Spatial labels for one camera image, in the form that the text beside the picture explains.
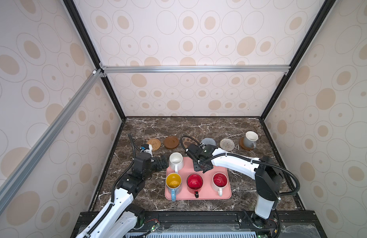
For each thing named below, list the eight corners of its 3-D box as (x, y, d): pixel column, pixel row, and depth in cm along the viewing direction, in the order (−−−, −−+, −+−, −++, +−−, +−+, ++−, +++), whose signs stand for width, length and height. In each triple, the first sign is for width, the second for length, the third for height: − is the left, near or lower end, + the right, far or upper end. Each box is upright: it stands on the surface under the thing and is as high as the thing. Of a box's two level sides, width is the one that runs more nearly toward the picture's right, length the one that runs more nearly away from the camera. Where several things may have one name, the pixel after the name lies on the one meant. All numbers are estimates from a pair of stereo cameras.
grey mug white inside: (239, 150, 103) (244, 140, 95) (243, 139, 109) (247, 129, 100) (250, 154, 101) (256, 145, 92) (253, 143, 107) (259, 133, 98)
